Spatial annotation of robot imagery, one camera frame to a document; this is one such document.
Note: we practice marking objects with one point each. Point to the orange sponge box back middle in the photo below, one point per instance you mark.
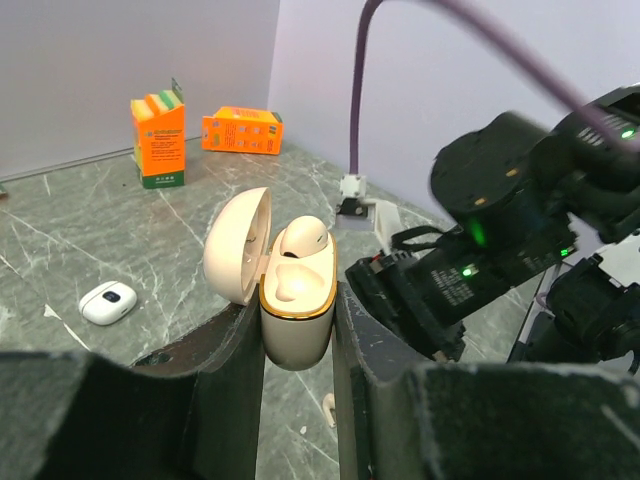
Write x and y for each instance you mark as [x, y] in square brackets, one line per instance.
[159, 137]

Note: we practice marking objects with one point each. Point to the beige earbud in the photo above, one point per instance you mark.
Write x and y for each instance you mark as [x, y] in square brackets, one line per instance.
[303, 237]
[328, 408]

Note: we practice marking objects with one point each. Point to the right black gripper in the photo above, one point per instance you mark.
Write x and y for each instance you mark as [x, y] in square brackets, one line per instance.
[423, 300]

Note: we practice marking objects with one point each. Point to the orange sponge box back right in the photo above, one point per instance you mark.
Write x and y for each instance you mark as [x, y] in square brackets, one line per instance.
[243, 130]

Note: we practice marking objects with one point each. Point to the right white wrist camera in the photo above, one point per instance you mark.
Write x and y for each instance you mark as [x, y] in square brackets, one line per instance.
[357, 211]

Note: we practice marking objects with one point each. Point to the white earbud charging case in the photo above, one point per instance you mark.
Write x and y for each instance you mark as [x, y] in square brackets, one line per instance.
[107, 303]

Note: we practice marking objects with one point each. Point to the beige earbud charging case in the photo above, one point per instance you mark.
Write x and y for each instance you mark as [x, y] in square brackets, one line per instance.
[297, 296]

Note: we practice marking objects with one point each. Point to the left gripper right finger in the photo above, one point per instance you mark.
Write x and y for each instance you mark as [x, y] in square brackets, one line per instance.
[401, 416]

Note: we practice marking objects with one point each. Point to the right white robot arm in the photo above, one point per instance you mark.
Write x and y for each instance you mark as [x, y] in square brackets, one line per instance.
[512, 189]

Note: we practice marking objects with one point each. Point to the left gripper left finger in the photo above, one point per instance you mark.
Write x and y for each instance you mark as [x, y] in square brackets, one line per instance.
[190, 410]

